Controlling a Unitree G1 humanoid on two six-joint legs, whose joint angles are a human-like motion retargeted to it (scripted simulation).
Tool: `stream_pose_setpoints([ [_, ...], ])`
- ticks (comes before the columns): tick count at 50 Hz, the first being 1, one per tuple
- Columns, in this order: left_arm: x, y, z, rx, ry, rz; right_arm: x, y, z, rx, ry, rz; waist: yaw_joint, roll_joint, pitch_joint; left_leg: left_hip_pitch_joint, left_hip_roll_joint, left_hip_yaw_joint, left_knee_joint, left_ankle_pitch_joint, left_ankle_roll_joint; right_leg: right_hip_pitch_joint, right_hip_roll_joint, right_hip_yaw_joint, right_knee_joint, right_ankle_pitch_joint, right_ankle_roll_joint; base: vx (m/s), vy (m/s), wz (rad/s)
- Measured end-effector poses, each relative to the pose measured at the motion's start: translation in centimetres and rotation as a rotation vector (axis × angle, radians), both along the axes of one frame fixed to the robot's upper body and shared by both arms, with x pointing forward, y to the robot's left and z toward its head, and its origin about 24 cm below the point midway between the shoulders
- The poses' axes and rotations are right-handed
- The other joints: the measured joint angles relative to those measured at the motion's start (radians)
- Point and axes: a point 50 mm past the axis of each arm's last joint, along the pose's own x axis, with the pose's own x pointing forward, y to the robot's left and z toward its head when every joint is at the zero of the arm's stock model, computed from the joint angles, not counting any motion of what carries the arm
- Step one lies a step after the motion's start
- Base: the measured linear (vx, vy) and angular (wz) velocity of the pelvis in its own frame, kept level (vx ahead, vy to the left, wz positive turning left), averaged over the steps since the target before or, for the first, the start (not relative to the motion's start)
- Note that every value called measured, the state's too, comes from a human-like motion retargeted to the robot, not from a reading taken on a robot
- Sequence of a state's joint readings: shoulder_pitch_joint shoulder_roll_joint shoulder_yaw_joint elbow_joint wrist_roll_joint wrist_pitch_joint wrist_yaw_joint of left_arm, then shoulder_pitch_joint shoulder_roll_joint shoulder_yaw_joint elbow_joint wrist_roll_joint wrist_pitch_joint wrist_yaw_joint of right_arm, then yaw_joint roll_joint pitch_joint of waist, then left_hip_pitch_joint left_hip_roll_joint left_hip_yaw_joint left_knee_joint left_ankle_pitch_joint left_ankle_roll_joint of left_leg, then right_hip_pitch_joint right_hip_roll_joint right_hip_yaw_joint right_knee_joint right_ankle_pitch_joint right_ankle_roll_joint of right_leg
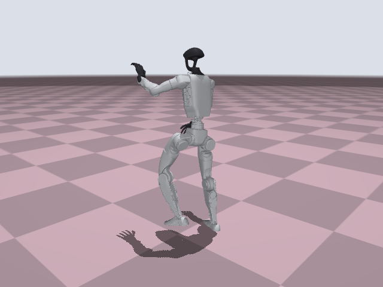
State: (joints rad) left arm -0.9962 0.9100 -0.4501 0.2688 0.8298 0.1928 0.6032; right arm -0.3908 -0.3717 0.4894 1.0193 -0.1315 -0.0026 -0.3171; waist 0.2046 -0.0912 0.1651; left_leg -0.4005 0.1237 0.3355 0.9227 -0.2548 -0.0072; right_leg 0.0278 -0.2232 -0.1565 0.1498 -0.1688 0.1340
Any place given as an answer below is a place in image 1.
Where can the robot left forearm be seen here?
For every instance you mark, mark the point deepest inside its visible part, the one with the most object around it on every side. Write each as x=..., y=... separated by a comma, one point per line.
x=147, y=84

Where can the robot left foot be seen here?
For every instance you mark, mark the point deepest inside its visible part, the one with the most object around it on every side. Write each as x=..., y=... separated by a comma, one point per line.
x=183, y=221

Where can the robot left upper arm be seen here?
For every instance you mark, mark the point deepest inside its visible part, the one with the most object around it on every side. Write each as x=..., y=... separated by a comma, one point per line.
x=180, y=82

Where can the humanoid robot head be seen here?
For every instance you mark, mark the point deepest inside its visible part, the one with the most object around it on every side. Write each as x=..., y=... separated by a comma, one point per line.
x=193, y=54

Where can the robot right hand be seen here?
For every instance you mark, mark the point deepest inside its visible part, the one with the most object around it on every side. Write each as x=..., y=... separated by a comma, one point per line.
x=188, y=125

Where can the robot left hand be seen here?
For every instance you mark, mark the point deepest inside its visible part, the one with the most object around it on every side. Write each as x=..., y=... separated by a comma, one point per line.
x=139, y=70

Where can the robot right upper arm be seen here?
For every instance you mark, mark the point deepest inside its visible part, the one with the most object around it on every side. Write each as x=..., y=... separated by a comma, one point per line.
x=212, y=87

